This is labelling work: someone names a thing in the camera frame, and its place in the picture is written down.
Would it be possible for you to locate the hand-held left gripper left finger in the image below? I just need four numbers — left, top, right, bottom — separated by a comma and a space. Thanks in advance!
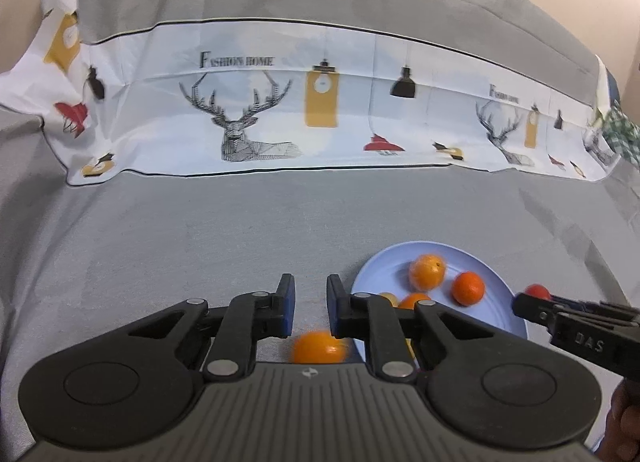
118, 273, 297, 383

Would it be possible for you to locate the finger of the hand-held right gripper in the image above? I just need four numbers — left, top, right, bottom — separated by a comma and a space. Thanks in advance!
550, 295, 640, 323
512, 293, 572, 329

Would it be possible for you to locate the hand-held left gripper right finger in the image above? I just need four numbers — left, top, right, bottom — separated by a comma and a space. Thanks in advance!
326, 274, 506, 383

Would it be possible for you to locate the deep orange tangerine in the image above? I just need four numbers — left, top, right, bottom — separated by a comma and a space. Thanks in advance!
451, 271, 486, 306

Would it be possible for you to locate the light blue plate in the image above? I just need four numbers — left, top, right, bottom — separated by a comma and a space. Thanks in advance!
350, 240, 528, 373

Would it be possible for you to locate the light orange tangerine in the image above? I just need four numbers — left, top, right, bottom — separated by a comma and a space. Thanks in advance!
409, 254, 447, 291

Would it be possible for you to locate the person's right forearm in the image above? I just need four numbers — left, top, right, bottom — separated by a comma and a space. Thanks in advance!
602, 377, 640, 462

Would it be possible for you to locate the white printed cloth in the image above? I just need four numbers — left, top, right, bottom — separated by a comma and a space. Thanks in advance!
0, 0, 624, 187

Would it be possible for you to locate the green checked cloth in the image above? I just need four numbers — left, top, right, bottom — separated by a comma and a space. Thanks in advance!
602, 104, 640, 165

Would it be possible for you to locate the blue cloth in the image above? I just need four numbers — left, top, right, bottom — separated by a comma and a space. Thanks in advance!
606, 66, 621, 107

